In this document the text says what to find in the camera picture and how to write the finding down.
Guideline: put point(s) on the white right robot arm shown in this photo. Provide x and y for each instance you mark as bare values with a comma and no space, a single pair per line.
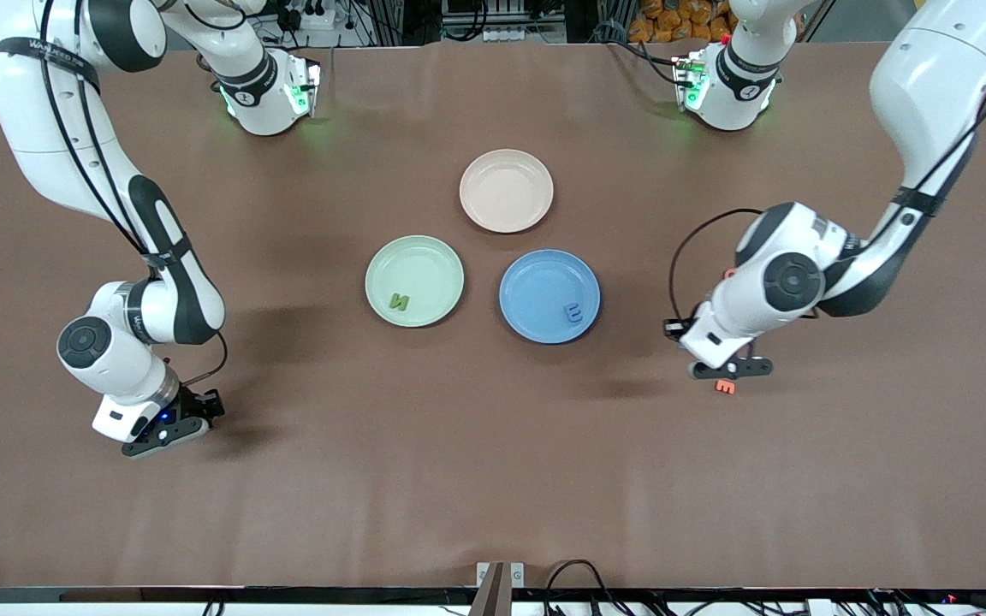
48,128

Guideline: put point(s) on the grey metal table bracket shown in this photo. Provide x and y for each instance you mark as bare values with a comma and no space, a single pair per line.
517,575

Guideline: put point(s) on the blue plate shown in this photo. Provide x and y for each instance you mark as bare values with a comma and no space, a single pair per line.
540,291

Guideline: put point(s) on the orange net bag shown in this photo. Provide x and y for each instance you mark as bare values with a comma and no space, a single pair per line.
673,21

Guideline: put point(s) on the green foam capital N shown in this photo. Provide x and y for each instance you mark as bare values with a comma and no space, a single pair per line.
399,301

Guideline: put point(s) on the orange foam letter E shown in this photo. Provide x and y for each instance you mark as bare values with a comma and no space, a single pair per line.
722,387

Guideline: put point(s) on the pale green plate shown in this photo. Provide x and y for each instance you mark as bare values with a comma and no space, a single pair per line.
414,269

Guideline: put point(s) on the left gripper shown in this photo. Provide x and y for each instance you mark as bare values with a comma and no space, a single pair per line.
685,327

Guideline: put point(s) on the brown post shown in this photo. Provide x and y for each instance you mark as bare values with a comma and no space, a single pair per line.
493,595

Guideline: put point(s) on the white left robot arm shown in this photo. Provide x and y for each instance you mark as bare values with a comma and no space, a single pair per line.
929,85

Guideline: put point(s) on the white power strip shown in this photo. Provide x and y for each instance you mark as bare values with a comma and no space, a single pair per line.
313,15

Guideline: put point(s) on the pale pink plate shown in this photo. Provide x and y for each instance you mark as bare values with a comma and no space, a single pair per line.
506,190

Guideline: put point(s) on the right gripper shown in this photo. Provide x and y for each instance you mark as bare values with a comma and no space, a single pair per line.
198,402

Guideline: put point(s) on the blue foam letter E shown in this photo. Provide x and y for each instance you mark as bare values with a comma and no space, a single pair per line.
573,313

